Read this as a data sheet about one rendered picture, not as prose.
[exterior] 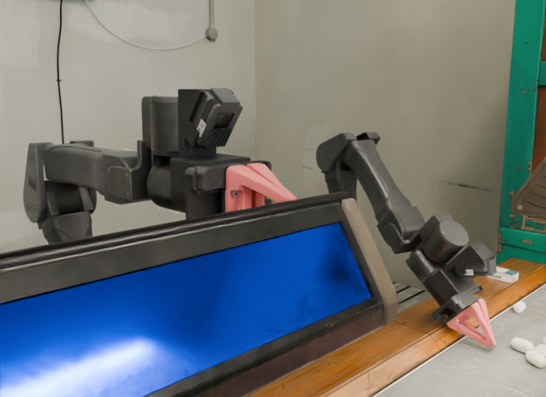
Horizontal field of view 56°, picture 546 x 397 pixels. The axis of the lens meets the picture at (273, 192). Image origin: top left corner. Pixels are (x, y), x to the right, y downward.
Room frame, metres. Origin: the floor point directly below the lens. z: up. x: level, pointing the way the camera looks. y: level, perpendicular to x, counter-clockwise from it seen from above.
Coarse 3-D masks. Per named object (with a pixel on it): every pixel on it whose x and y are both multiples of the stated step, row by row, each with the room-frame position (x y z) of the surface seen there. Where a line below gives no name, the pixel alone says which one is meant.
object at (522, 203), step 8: (544, 160) 0.55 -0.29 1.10; (536, 168) 0.56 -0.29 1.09; (544, 168) 0.55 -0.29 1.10; (536, 176) 0.56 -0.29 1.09; (544, 176) 0.55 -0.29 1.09; (528, 184) 0.56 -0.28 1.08; (536, 184) 0.56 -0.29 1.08; (544, 184) 0.55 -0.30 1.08; (520, 192) 0.57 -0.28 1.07; (528, 192) 0.56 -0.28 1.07; (536, 192) 0.56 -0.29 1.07; (544, 192) 0.55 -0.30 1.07; (512, 200) 0.58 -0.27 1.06; (520, 200) 0.57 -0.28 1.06; (528, 200) 0.56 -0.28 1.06; (536, 200) 0.56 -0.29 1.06; (544, 200) 0.55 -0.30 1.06; (512, 208) 0.57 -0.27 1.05; (520, 208) 0.57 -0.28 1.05; (528, 208) 0.56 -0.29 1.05; (536, 208) 0.56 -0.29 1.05; (544, 208) 0.55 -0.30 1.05; (536, 216) 0.56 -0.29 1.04; (544, 216) 0.55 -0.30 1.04
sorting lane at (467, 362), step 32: (544, 288) 1.14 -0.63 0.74; (512, 320) 0.96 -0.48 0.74; (544, 320) 0.96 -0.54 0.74; (448, 352) 0.83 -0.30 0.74; (480, 352) 0.83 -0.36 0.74; (512, 352) 0.83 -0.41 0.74; (416, 384) 0.73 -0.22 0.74; (448, 384) 0.73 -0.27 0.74; (480, 384) 0.73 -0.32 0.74; (512, 384) 0.73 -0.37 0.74; (544, 384) 0.73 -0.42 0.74
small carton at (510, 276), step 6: (498, 270) 1.14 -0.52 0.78; (504, 270) 1.14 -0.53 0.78; (510, 270) 1.14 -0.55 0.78; (486, 276) 1.15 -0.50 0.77; (492, 276) 1.14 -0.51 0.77; (498, 276) 1.13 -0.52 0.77; (504, 276) 1.12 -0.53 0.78; (510, 276) 1.11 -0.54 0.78; (516, 276) 1.12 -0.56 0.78; (510, 282) 1.11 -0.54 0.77
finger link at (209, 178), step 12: (204, 168) 0.46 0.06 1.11; (216, 168) 0.47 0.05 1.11; (252, 168) 0.49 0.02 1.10; (264, 168) 0.49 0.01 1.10; (204, 180) 0.46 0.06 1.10; (216, 180) 0.47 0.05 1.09; (276, 180) 0.47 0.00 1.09; (192, 192) 0.47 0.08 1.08; (204, 192) 0.47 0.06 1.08; (252, 192) 0.49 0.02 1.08; (288, 192) 0.45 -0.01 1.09; (252, 204) 0.49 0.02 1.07; (264, 204) 0.50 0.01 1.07
